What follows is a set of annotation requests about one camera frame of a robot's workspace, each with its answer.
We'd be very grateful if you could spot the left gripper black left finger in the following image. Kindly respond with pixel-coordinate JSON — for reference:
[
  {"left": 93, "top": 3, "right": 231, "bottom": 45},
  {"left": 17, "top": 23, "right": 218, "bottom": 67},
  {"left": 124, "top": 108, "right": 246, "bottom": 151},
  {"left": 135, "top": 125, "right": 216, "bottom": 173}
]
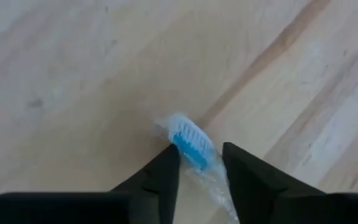
[{"left": 0, "top": 143, "right": 181, "bottom": 224}]

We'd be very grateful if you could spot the blue white toothbrush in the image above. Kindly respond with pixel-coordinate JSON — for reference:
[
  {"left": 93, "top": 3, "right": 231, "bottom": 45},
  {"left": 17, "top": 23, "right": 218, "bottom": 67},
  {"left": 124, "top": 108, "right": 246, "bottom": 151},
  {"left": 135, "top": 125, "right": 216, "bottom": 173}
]
[{"left": 153, "top": 112, "right": 241, "bottom": 224}]

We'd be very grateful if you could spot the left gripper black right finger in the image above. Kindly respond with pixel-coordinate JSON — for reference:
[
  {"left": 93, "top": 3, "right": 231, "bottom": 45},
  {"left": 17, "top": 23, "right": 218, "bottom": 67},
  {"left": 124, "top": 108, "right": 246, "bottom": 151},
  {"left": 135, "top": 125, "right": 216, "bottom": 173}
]
[{"left": 221, "top": 141, "right": 358, "bottom": 224}]

